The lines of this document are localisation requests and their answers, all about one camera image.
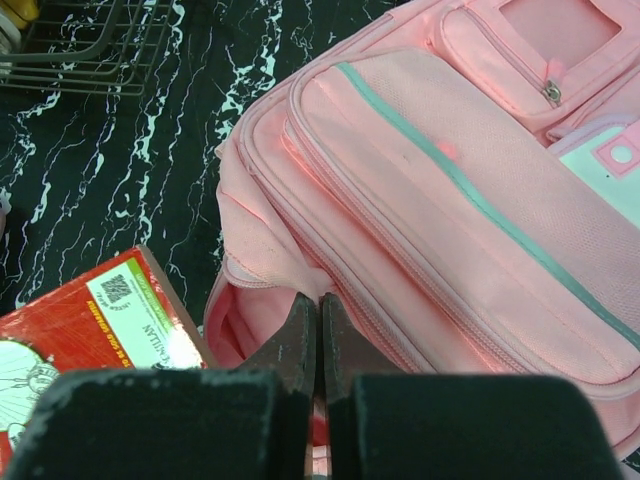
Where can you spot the yellow plate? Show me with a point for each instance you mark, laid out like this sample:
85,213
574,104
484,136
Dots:
26,10

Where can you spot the red thirteen-storey treehouse book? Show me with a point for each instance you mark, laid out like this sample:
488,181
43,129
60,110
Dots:
123,313

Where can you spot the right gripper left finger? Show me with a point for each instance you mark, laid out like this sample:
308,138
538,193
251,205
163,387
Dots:
249,422

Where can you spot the pink school backpack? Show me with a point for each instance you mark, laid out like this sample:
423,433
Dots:
464,175

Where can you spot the white blue-rimmed plate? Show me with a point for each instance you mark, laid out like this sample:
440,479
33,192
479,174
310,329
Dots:
10,36

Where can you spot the grey wire dish rack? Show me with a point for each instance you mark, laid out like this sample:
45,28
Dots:
94,47

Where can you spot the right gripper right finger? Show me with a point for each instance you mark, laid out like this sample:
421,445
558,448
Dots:
387,424

